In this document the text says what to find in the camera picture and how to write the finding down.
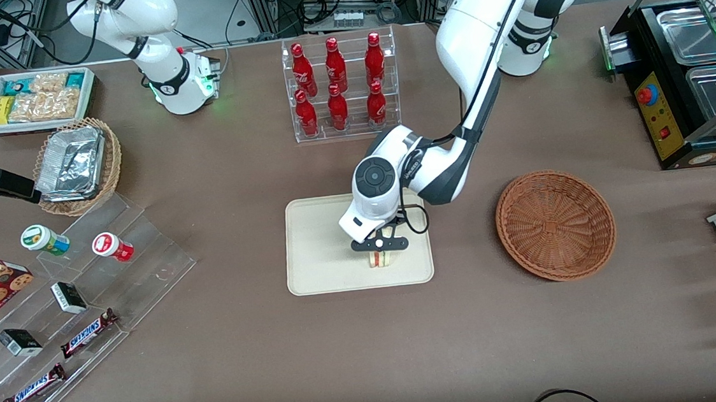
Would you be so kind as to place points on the large clear rice cracker bag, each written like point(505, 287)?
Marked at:
point(44, 106)

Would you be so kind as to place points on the red cola bottle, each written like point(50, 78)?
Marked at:
point(306, 117)
point(377, 107)
point(374, 59)
point(302, 71)
point(338, 112)
point(335, 65)

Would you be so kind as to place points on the green lidded snack cup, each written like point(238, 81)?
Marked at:
point(41, 238)

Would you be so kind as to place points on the aluminium foil tray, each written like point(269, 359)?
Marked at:
point(70, 163)

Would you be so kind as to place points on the small black carton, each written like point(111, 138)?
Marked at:
point(19, 342)
point(69, 298)

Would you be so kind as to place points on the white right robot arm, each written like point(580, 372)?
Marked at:
point(169, 75)

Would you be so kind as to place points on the yellow snack pack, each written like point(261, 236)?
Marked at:
point(2, 110)

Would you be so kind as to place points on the clear acrylic bottle rack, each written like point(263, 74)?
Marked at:
point(356, 131)

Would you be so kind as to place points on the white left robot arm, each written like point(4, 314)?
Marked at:
point(472, 26)

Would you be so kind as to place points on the small clear rice cracker bag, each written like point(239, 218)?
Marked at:
point(48, 83)

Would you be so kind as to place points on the triangular sandwich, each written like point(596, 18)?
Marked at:
point(382, 260)

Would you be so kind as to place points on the clear acrylic stepped shelf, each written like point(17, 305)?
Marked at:
point(145, 256)

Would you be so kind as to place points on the aluminium frame rail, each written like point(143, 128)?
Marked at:
point(0, 44)

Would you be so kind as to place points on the red lidded snack cup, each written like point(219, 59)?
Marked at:
point(111, 246)

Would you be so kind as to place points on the round brown wicker basket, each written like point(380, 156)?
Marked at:
point(555, 224)

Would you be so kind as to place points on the grey power strip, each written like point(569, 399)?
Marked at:
point(348, 18)

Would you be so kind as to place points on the black food warmer machine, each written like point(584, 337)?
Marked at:
point(661, 113)

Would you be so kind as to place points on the light wicker basket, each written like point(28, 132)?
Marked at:
point(111, 163)

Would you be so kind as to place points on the white rectangular snack bin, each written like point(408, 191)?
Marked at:
point(89, 94)

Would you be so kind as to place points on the cream rectangular serving tray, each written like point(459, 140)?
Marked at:
point(317, 249)

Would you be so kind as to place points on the teal snack pack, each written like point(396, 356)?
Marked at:
point(17, 86)
point(75, 79)

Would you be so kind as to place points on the brown Snickers bar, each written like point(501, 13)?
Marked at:
point(87, 333)
point(33, 389)

